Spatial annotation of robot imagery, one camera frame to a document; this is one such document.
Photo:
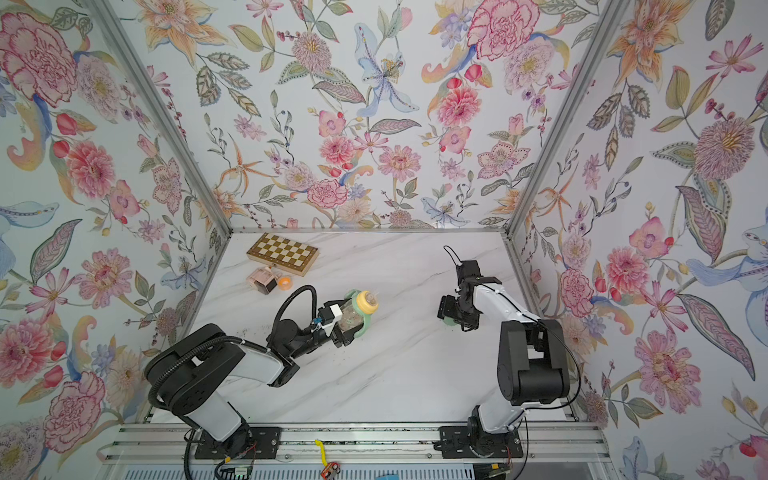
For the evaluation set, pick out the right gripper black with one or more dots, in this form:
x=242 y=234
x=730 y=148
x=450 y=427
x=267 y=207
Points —
x=446 y=309

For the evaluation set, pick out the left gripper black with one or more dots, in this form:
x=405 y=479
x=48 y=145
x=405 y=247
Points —
x=341 y=340

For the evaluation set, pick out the yellow collar with nipple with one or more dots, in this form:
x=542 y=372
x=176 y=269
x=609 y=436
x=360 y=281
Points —
x=367 y=302

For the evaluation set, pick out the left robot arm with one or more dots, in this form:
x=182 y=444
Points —
x=184 y=379

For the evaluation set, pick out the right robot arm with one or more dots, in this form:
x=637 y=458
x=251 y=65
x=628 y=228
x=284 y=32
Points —
x=532 y=368

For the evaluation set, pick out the pink black cube box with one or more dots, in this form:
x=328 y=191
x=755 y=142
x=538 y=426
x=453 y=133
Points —
x=264 y=280

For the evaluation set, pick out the wooden chess board box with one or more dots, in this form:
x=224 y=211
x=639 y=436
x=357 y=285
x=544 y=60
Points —
x=291 y=256

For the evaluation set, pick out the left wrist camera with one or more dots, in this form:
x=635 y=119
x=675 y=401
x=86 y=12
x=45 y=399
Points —
x=328 y=315

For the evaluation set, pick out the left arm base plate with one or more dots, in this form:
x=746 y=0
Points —
x=259 y=443

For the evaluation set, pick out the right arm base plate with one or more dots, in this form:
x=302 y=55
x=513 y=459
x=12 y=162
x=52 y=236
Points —
x=463 y=442

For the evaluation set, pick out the aluminium mounting rail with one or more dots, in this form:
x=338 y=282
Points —
x=364 y=443

